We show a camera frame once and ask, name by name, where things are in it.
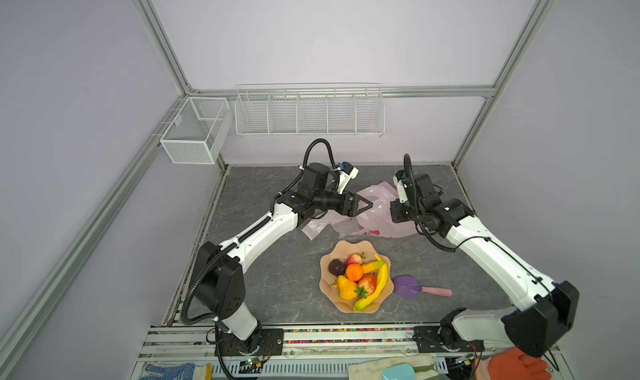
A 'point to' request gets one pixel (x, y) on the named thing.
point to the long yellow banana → (379, 287)
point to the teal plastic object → (399, 372)
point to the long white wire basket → (310, 110)
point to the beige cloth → (372, 369)
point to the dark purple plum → (337, 267)
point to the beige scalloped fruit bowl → (366, 249)
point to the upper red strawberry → (355, 258)
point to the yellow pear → (347, 288)
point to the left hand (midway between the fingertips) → (366, 203)
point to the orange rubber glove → (517, 364)
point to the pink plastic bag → (376, 222)
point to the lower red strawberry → (367, 284)
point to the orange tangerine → (354, 272)
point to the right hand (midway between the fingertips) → (395, 203)
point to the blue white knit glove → (182, 372)
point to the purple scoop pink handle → (407, 287)
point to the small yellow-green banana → (371, 267)
